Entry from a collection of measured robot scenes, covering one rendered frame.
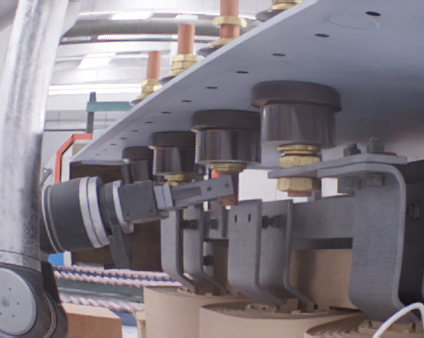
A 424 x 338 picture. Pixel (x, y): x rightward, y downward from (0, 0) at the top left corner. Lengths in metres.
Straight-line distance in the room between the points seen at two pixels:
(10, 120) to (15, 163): 0.07
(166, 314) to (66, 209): 0.42
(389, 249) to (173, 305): 0.81
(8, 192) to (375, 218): 0.51
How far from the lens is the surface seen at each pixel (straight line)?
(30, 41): 1.15
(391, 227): 0.76
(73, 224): 1.19
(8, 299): 1.03
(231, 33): 1.23
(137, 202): 1.16
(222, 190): 1.18
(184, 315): 1.49
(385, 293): 0.76
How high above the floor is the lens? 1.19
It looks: 4 degrees up
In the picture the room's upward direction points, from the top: 1 degrees clockwise
